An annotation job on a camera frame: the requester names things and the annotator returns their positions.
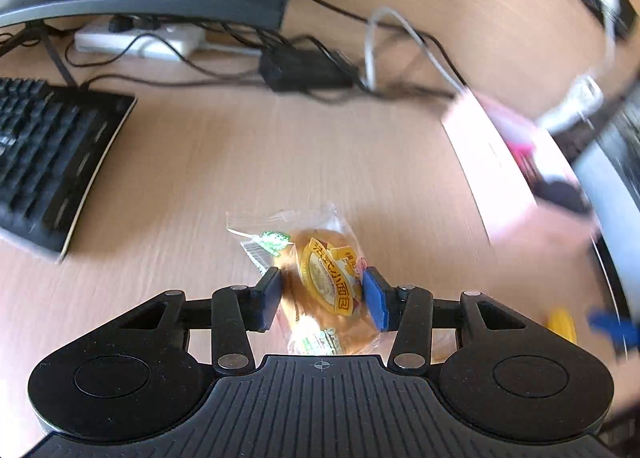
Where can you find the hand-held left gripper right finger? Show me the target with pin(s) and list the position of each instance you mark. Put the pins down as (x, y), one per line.
(375, 300)

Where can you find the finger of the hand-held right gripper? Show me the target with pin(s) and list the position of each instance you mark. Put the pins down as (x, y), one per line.
(607, 325)

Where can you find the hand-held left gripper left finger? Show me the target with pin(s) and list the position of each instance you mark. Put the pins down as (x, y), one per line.
(270, 300)

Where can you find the yellow corn toy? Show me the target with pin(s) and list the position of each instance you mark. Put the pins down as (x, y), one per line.
(561, 324)

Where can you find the bread packet with green labels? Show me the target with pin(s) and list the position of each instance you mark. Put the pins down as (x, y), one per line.
(320, 258)

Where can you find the black plush toy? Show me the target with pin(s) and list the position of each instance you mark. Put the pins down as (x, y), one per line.
(562, 193)

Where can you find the pink cardboard box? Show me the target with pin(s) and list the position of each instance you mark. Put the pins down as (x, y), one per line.
(492, 163)

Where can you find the pink plastic strainer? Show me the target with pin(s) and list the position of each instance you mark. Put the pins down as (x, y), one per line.
(522, 150)

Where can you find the computer case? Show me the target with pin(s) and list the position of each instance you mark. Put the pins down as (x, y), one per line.
(615, 198)

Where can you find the black adapter box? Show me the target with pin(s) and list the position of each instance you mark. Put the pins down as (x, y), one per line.
(305, 70)

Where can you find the black keyboard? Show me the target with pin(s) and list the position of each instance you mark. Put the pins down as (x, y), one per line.
(45, 158)

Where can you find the white power strip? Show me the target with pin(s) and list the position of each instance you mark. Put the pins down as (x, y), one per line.
(150, 43)

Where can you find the black monitor stand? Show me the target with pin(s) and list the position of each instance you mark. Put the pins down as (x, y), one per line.
(52, 50)

